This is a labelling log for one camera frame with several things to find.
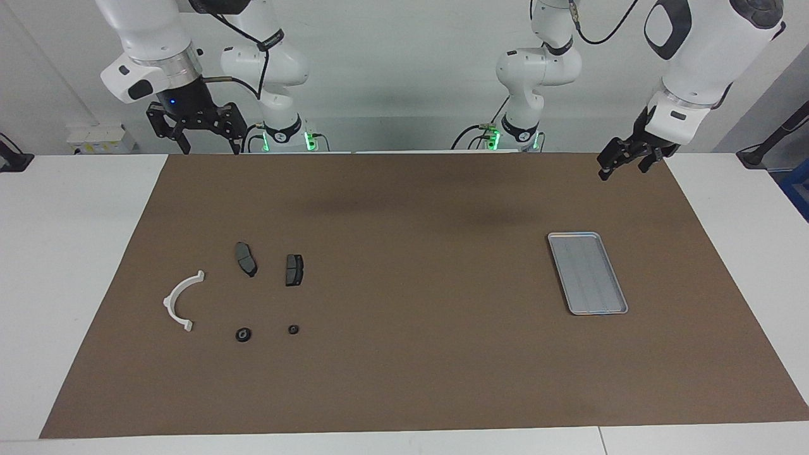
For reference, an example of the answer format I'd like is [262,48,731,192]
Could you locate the silver metal tray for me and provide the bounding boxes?
[547,232,629,315]

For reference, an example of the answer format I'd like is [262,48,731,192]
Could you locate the white curved plastic bracket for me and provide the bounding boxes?
[163,270,206,332]

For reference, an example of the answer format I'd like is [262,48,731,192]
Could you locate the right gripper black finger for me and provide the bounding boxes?
[215,101,248,155]
[147,102,192,155]

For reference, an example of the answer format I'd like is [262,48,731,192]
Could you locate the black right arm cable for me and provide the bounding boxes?
[204,11,271,100]

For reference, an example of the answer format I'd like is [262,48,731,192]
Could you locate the dark grey curved brake pad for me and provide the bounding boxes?
[234,242,258,278]

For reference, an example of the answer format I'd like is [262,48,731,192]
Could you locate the black clamp mount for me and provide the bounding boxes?
[0,133,34,173]

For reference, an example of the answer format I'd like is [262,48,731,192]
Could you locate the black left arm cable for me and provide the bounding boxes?
[569,0,640,46]

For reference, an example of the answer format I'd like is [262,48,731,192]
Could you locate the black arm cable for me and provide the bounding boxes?
[569,0,640,46]
[204,11,271,100]

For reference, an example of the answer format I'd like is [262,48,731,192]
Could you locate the brown table mat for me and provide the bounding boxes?
[39,152,809,439]

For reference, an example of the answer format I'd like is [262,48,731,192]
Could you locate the black angled stand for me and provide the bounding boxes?
[736,101,809,168]

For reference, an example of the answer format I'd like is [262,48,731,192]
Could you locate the white box with yellow labels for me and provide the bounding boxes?
[66,124,137,154]

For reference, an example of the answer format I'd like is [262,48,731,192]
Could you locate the blue crate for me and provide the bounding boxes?
[779,174,809,222]

